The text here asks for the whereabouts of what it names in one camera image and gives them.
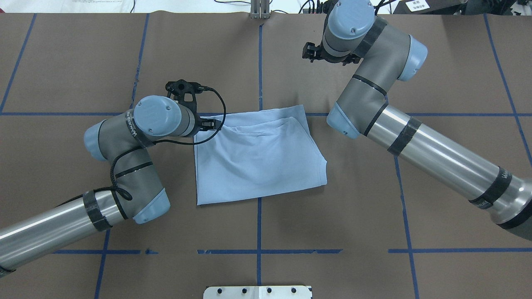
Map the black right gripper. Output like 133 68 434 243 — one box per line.
302 42 361 66

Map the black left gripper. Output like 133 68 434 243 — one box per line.
190 112 222 137

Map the light blue t-shirt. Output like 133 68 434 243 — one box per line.
194 105 328 206

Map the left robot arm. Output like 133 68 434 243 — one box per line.
1 96 227 277

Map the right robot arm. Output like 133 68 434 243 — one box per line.
302 0 532 240

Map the black box with white label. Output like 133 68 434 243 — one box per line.
392 0 467 15

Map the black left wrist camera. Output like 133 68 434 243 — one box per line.
165 79 209 113

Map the black cable bundle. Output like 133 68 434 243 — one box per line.
299 0 399 15

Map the grey aluminium frame post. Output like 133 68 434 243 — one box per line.
249 0 271 20

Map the black left camera cable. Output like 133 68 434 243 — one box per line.
109 85 227 201

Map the white metal base plate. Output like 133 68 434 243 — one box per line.
203 285 313 299

